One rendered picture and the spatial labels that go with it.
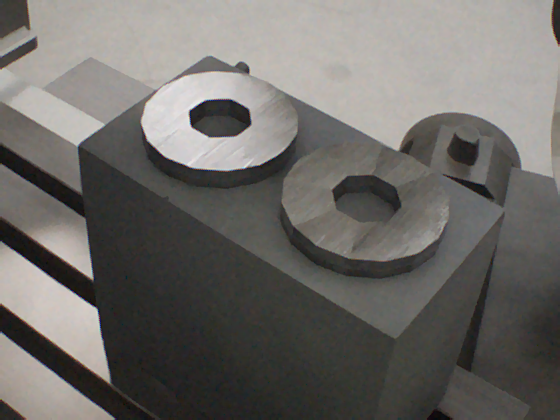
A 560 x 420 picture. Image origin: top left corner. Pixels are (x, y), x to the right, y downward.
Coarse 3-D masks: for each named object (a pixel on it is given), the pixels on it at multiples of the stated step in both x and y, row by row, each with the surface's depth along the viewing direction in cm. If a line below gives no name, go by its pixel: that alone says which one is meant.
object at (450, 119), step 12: (420, 120) 143; (432, 120) 140; (444, 120) 139; (456, 120) 138; (468, 120) 138; (480, 120) 139; (408, 132) 144; (420, 132) 140; (480, 132) 137; (492, 132) 138; (504, 132) 140; (408, 144) 142; (504, 144) 138; (516, 156) 140
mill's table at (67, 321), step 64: (0, 128) 83; (0, 192) 77; (64, 192) 79; (0, 256) 72; (64, 256) 72; (0, 320) 70; (64, 320) 68; (0, 384) 63; (64, 384) 64; (128, 384) 64; (448, 384) 66
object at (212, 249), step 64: (128, 128) 55; (192, 128) 55; (256, 128) 53; (320, 128) 56; (128, 192) 53; (192, 192) 51; (256, 192) 52; (320, 192) 50; (384, 192) 51; (448, 192) 52; (128, 256) 57; (192, 256) 52; (256, 256) 48; (320, 256) 48; (384, 256) 47; (448, 256) 49; (128, 320) 62; (192, 320) 56; (256, 320) 52; (320, 320) 48; (384, 320) 46; (448, 320) 53; (192, 384) 61; (256, 384) 56; (320, 384) 51; (384, 384) 48
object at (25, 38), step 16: (0, 0) 86; (16, 0) 88; (0, 16) 87; (16, 16) 89; (0, 32) 88; (16, 32) 90; (32, 32) 91; (0, 48) 89; (16, 48) 89; (32, 48) 91; (0, 64) 89
